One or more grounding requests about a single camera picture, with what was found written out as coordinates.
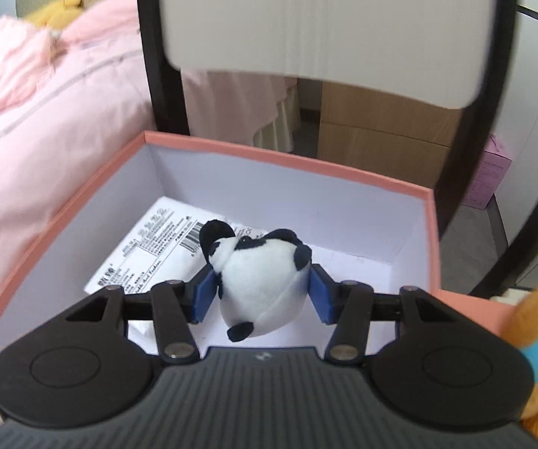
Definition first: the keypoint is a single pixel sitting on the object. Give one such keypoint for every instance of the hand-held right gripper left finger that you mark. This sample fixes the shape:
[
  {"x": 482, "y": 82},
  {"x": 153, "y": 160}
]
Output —
[{"x": 203, "y": 295}]

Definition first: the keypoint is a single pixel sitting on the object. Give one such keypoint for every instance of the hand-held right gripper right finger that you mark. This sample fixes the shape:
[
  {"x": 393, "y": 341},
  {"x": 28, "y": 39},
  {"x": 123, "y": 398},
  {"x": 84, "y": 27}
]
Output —
[{"x": 321, "y": 298}]

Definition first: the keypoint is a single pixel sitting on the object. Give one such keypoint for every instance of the black and white panda plush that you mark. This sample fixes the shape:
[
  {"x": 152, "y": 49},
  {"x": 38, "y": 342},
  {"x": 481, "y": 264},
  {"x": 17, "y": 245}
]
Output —
[{"x": 259, "y": 280}]

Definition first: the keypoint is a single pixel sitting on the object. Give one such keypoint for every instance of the pink cardboard box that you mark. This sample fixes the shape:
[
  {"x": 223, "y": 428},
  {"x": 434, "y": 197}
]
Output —
[{"x": 297, "y": 187}]

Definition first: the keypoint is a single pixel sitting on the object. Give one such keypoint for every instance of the white labelled packet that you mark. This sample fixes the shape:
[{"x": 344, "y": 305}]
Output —
[{"x": 161, "y": 248}]

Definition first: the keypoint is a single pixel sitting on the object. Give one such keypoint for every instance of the wooden cabinet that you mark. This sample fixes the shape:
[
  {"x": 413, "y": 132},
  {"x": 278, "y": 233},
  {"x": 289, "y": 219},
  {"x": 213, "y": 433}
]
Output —
[{"x": 381, "y": 126}]

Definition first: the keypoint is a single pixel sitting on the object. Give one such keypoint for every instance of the small pink carton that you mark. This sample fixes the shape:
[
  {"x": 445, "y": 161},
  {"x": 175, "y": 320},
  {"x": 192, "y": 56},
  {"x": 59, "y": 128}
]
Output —
[{"x": 489, "y": 175}]

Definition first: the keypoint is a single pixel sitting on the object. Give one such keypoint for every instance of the pink blanket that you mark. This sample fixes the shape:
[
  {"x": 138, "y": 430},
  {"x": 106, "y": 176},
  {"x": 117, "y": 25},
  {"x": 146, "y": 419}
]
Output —
[{"x": 49, "y": 126}]

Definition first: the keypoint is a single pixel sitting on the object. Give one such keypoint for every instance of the black and white chair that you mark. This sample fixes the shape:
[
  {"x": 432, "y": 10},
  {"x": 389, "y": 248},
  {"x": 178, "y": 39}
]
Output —
[{"x": 325, "y": 32}]

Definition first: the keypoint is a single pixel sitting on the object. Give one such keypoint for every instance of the yellow plush toy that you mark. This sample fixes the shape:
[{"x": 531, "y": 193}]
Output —
[{"x": 56, "y": 11}]

